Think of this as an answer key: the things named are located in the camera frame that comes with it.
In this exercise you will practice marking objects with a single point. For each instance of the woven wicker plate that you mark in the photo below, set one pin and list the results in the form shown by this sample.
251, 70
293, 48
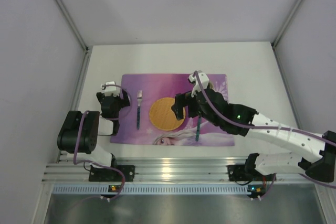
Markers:
162, 116

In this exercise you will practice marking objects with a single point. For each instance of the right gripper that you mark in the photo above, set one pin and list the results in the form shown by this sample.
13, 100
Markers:
187, 106

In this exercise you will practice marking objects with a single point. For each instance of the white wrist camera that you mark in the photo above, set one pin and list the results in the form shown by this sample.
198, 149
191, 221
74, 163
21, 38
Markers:
199, 81
110, 89

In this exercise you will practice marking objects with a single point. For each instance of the aluminium rail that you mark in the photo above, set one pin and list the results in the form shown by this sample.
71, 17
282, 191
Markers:
151, 170

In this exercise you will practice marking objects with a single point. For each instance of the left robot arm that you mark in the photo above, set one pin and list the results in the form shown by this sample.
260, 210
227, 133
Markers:
79, 133

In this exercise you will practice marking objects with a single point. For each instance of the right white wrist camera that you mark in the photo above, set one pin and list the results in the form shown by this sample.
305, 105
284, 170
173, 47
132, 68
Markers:
199, 81

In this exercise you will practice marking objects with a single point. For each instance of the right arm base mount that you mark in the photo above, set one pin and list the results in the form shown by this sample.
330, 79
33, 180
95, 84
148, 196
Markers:
237, 173

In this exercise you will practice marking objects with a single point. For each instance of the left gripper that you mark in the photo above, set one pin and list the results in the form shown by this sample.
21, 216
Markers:
116, 102

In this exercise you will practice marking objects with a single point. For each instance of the spoon with teal handle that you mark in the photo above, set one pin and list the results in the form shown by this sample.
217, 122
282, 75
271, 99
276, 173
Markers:
199, 121

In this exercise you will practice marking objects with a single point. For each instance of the slotted cable duct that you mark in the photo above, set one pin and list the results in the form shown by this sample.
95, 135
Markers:
158, 189

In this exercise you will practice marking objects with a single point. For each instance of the fork with teal handle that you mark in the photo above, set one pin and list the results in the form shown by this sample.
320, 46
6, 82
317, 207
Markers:
139, 101

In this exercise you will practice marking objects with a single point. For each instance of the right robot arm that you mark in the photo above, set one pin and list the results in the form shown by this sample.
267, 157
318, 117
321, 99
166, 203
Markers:
310, 154

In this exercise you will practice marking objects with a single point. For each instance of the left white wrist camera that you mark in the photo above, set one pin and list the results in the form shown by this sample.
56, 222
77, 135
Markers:
110, 89

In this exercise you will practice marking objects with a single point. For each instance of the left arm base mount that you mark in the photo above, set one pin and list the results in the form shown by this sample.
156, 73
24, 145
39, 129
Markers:
107, 175

